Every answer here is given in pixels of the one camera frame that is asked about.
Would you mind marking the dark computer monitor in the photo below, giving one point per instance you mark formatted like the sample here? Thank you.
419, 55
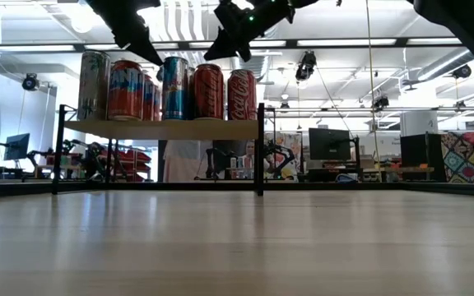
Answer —
329, 144

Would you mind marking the background black robot arm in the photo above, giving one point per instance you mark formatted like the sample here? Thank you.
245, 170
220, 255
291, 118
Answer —
280, 158

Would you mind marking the white cloth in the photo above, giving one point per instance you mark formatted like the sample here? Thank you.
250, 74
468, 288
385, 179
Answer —
183, 164

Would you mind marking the white box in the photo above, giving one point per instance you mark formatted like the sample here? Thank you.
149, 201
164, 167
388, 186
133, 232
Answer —
418, 123

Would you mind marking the white Celsius can black lid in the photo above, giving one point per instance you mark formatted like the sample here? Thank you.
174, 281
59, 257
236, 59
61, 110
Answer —
92, 82

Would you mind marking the wooden shelf black metal legs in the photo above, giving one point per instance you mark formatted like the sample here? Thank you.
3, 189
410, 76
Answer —
159, 129

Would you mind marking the ribbed round ceiling duct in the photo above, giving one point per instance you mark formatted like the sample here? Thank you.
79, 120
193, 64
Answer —
261, 67

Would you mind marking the black ceiling spotlight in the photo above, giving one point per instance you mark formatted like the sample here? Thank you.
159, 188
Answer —
306, 66
381, 102
30, 82
462, 72

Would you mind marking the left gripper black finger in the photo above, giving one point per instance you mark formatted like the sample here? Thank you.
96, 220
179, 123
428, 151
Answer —
146, 49

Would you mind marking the black cabinet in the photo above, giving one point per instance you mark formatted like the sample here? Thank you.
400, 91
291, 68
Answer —
422, 156

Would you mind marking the red storage bins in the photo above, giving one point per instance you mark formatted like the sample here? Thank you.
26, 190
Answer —
136, 164

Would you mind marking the black tripod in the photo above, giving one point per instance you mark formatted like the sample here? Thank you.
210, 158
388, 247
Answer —
216, 160

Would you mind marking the small tilted monitor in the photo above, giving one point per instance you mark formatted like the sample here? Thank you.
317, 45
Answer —
17, 146

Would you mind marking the red soda can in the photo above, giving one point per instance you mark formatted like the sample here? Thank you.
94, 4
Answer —
209, 92
241, 94
125, 90

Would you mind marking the colourful crochet blanket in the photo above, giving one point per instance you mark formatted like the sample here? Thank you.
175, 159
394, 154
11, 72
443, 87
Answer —
473, 156

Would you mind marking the person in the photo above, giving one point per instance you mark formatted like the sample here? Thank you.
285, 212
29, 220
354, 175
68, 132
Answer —
249, 150

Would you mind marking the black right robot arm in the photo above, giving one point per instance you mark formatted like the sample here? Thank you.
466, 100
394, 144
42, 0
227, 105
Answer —
467, 24

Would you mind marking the silver ceiling duct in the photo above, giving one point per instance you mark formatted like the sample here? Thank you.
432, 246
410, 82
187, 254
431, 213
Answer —
455, 61

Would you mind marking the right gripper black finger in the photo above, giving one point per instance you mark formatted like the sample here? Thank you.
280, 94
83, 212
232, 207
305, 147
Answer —
220, 49
245, 51

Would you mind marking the floral patterned cloth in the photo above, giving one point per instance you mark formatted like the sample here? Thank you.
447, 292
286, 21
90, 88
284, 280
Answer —
292, 140

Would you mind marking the wooden work table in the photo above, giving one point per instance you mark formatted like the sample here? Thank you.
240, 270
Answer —
405, 169

